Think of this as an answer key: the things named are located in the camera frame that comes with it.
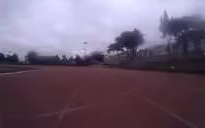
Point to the dark tree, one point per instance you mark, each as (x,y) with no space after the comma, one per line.
(128,40)

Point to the row of distant trees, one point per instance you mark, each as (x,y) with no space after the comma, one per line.
(5,58)

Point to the floodlight pole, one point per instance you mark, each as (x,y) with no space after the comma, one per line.
(84,48)

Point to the low long building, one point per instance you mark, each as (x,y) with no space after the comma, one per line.
(43,60)

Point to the tall dark trees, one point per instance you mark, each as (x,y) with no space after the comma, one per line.
(176,26)

